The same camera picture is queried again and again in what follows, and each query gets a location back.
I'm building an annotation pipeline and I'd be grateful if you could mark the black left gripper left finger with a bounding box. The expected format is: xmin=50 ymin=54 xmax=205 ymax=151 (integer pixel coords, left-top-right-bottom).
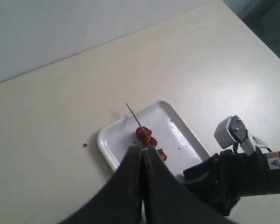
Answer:
xmin=61 ymin=146 xmax=142 ymax=224

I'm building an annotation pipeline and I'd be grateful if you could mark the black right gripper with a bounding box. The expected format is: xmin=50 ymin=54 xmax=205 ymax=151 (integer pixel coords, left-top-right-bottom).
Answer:
xmin=183 ymin=149 xmax=271 ymax=210

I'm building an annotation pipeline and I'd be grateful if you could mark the red date fruit top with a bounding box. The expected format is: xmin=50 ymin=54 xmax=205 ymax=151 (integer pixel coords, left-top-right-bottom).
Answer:
xmin=157 ymin=148 xmax=167 ymax=161

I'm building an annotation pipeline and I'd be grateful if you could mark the thin wooden skewer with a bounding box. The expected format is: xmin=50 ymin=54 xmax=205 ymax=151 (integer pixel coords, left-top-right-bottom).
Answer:
xmin=126 ymin=103 xmax=145 ymax=131

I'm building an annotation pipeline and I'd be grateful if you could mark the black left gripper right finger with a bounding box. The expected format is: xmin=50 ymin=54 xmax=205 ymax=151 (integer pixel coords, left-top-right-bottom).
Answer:
xmin=141 ymin=147 xmax=226 ymax=224

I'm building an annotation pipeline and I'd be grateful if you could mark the white plastic tray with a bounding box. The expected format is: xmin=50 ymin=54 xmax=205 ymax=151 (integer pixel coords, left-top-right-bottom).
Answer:
xmin=97 ymin=100 xmax=211 ymax=184

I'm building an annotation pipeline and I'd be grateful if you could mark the red date fruit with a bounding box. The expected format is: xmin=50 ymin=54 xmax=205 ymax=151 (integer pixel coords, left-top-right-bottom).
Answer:
xmin=157 ymin=148 xmax=167 ymax=161
xmin=142 ymin=136 xmax=158 ymax=147
xmin=136 ymin=126 xmax=152 ymax=140

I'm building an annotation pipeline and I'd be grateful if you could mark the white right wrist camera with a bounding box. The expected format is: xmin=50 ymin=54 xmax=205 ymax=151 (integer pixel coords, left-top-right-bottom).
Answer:
xmin=214 ymin=114 xmax=273 ymax=156

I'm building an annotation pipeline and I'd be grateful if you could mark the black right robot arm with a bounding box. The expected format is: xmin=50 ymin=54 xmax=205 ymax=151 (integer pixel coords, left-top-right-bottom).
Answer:
xmin=183 ymin=149 xmax=280 ymax=216

